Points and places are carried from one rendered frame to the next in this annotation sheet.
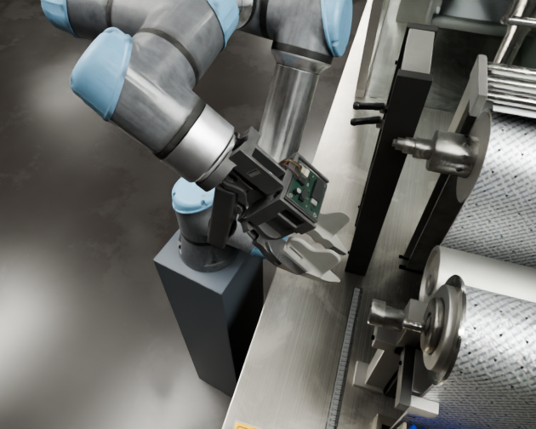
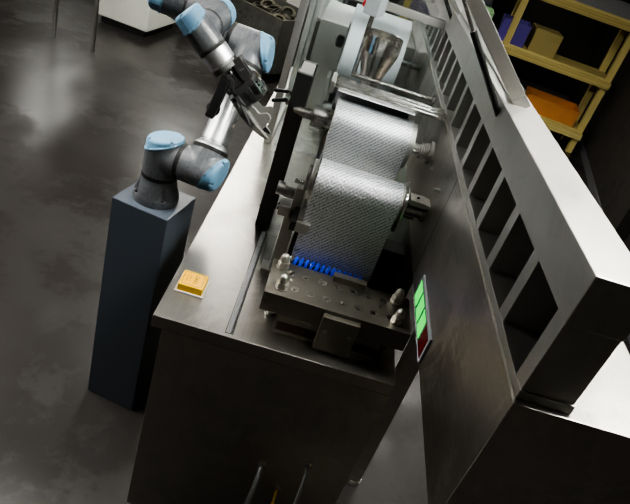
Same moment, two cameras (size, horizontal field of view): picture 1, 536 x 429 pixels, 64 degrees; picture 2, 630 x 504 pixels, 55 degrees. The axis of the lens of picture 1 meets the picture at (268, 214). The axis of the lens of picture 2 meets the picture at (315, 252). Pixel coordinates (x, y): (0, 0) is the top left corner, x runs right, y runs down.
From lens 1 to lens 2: 1.24 m
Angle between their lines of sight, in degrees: 25
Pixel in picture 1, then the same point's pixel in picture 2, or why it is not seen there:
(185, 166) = (216, 59)
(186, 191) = (159, 137)
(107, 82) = (196, 18)
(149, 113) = (208, 34)
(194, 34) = (223, 16)
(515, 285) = not seen: hidden behind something
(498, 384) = (335, 191)
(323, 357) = (240, 257)
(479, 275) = not seen: hidden behind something
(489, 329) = (331, 166)
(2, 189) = not seen: outside the picture
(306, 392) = (229, 269)
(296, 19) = (246, 45)
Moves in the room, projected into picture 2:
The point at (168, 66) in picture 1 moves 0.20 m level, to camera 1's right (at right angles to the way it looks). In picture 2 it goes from (215, 22) to (293, 41)
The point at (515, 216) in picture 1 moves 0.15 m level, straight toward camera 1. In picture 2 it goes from (349, 145) to (324, 156)
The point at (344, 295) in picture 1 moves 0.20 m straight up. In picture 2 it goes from (254, 234) to (269, 181)
